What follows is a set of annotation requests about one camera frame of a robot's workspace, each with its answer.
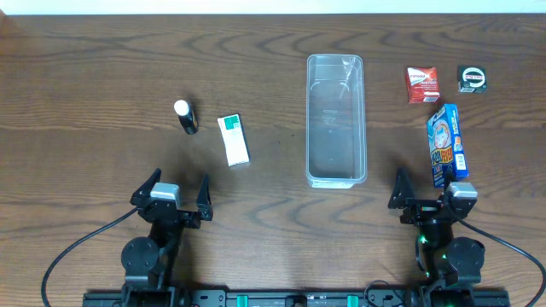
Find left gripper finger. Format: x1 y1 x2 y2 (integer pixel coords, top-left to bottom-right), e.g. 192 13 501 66
196 175 213 221
130 168 161 206

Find blue Kool Fever box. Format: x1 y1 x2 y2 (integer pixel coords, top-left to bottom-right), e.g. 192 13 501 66
427 104 469 188

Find white green Panadol box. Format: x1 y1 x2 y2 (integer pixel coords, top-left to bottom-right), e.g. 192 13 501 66
218 114 250 166

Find dark bottle white cap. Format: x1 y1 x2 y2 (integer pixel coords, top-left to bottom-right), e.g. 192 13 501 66
173 100 199 135

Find red Panadol box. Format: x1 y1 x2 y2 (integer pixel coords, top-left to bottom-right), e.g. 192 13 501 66
405 67 440 104

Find dark green Zam-Buk box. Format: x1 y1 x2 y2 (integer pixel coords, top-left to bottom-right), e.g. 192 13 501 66
457 66 488 94

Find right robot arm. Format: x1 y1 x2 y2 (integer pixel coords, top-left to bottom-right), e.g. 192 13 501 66
387 168 485 306

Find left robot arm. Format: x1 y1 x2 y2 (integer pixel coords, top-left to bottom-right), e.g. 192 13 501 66
119 169 213 307

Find clear plastic container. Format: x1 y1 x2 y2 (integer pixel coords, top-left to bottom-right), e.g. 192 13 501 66
305 54 368 189

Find left black cable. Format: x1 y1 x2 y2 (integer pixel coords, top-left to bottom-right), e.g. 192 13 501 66
40 206 140 307

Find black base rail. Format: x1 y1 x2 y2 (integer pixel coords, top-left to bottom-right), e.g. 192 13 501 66
82 287 424 307

